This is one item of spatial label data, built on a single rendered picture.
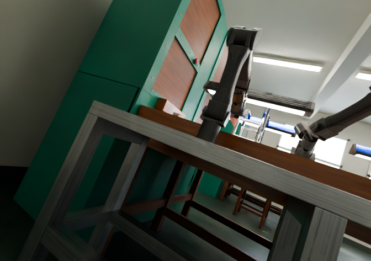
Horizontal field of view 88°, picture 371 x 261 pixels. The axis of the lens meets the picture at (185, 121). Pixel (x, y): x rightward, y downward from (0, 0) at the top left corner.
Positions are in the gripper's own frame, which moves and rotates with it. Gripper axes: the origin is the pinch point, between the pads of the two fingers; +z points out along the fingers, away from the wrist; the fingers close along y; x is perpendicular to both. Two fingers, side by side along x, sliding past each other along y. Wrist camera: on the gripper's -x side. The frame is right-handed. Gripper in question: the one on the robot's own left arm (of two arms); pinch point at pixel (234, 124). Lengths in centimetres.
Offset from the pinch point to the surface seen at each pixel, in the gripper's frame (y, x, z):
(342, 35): -61, -291, 7
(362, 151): -74, -58, 34
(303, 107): -28.9, -20.0, -8.0
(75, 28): 120, -3, -38
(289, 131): -28, -58, 34
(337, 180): -42.0, 23.9, -8.2
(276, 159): -23.4, 23.9, -8.2
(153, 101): 44.6, 11.3, -8.0
